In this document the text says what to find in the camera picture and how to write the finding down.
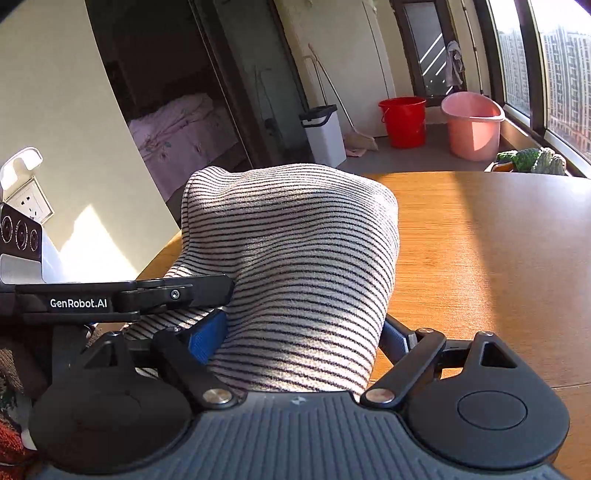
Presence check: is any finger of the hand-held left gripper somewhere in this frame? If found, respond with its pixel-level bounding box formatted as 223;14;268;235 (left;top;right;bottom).
115;274;235;315

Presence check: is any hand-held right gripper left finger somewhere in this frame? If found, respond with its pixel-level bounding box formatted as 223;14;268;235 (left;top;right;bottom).
83;310;243;409

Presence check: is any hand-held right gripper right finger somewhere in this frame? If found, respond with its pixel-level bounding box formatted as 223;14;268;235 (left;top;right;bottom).
360;314;519;409

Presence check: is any striped knit sweater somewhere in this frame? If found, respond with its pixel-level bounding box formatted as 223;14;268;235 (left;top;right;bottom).
124;163;400;398

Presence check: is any person's knit clothing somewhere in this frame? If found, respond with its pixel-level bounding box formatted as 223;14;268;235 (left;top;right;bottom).
0;332;47;468

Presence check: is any bed with pink bedding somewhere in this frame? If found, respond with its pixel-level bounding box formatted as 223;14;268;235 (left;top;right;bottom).
127;92;241;202

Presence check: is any white trash bin black lid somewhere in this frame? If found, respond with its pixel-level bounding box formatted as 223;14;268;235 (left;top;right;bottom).
299;104;347;169

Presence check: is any red plastic bucket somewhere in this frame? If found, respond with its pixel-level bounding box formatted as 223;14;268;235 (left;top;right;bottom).
379;97;428;149

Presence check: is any pink plastic basin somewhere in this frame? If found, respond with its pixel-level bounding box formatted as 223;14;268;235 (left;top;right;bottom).
441;92;507;162

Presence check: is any bright green cactus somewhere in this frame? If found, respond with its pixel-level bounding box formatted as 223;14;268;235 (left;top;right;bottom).
510;148;541;174

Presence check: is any pale green cactus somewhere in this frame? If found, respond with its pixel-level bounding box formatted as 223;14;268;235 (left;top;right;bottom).
531;148;568;176

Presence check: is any grey hanging cloth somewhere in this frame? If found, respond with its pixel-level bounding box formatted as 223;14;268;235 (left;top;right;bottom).
444;41;464;88

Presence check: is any dark glass door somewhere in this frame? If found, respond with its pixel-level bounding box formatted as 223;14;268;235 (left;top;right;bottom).
392;0;468;100

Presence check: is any metal pole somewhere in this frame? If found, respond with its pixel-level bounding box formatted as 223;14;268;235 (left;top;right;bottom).
461;0;484;93

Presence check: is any white wall outlet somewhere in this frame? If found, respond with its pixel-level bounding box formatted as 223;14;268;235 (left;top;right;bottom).
2;180;54;220

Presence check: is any black window frame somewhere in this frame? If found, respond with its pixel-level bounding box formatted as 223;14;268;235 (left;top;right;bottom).
475;0;591;178

